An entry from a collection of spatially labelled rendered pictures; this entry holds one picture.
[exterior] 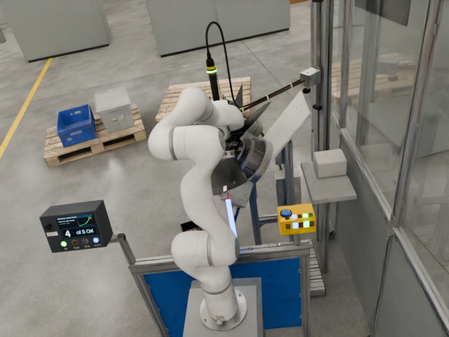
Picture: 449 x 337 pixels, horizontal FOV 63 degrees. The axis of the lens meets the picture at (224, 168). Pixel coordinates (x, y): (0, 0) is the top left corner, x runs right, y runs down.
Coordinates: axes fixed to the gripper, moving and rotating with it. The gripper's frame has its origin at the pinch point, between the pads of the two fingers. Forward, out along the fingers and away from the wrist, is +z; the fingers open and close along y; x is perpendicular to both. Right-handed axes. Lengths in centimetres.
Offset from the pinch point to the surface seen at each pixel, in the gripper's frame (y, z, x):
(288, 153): 34, 10, -43
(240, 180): 6.1, -22.3, -31.8
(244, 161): 8.7, 0.2, -37.5
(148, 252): -81, 47, -151
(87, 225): -63, -41, -31
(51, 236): -80, -42, -35
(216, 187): -5.6, -21.5, -35.1
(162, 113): -92, 268, -138
